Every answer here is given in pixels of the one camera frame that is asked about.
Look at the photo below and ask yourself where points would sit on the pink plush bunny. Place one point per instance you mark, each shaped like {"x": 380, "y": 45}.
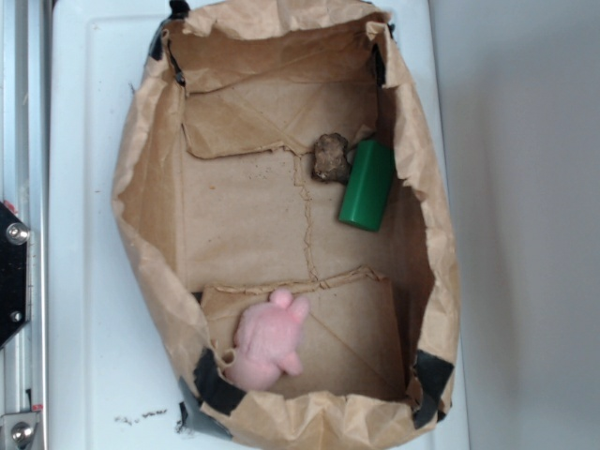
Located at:
{"x": 266, "y": 341}

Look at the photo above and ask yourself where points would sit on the brown paper bag tray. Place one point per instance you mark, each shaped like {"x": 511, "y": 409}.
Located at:
{"x": 217, "y": 208}

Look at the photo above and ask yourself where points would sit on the brown rock chunk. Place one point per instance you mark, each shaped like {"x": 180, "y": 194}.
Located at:
{"x": 330, "y": 159}

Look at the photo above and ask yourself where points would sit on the green cylinder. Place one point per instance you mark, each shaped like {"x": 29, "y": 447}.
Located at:
{"x": 366, "y": 194}

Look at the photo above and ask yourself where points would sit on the black bracket with bolts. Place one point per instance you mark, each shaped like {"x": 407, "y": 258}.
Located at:
{"x": 14, "y": 278}

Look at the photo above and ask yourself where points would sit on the aluminium frame rail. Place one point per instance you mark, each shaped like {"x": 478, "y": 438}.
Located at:
{"x": 25, "y": 70}

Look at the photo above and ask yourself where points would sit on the metal corner bracket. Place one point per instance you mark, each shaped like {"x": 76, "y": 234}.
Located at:
{"x": 19, "y": 431}

